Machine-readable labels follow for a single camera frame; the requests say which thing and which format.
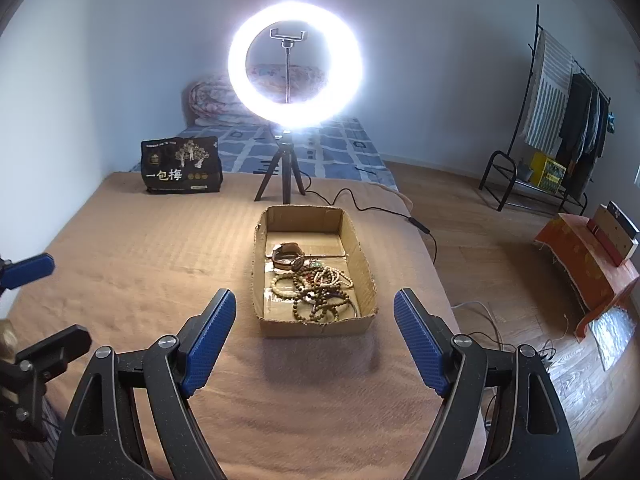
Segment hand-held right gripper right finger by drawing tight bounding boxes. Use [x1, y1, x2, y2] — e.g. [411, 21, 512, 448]
[393, 287, 581, 480]

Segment brown leather strap wristwatch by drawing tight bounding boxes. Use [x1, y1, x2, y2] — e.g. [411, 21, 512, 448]
[270, 242, 306, 272]

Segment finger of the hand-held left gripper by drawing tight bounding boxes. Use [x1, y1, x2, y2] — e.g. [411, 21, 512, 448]
[0, 253, 56, 291]
[0, 325, 93, 443]

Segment blue patterned bedsheet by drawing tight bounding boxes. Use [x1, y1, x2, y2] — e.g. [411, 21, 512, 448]
[127, 117, 401, 193]

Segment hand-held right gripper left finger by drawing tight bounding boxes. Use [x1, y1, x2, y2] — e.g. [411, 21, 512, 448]
[52, 288, 237, 480]

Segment cardboard box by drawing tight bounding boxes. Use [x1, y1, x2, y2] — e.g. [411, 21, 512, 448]
[251, 205, 378, 338]

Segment white and brown gift box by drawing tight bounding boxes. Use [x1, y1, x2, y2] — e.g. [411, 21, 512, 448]
[587, 201, 640, 266]

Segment black metal clothes rack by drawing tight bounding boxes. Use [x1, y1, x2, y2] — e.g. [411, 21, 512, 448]
[479, 4, 613, 213]

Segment striped hanging cloth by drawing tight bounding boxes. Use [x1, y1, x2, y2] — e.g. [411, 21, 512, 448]
[524, 30, 575, 158]

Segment dark hanging clothes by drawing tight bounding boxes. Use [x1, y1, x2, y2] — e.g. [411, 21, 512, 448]
[557, 72, 611, 201]

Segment orange cloth covered stool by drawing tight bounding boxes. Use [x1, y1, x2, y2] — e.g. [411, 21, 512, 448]
[532, 212, 640, 343]

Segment round ring light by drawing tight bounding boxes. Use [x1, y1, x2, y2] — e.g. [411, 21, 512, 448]
[227, 2, 372, 133]

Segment white pearl necklace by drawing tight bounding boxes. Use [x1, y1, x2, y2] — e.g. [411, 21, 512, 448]
[312, 266, 355, 291]

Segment black power cable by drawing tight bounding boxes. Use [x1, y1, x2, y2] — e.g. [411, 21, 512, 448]
[300, 187, 438, 263]

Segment pale yellow bead bracelet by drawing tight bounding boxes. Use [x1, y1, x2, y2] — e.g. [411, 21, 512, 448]
[270, 275, 301, 303]

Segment wooden bead necklace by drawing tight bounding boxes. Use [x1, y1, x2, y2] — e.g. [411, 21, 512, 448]
[292, 270, 351, 323]

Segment phone holder clamp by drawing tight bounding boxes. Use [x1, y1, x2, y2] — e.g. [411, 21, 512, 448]
[269, 29, 309, 106]

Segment shiny plastic bag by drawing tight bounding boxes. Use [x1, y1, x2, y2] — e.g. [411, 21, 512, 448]
[590, 305, 638, 371]

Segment folded floral quilt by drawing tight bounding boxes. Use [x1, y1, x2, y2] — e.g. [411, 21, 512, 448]
[187, 63, 326, 128]

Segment yellow box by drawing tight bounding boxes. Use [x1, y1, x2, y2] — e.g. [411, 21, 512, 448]
[530, 151, 567, 193]

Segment black printed snack bag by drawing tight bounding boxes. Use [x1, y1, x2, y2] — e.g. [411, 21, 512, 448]
[141, 136, 223, 195]

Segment white floor cable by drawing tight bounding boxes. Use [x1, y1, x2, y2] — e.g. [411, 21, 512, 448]
[450, 301, 511, 351]

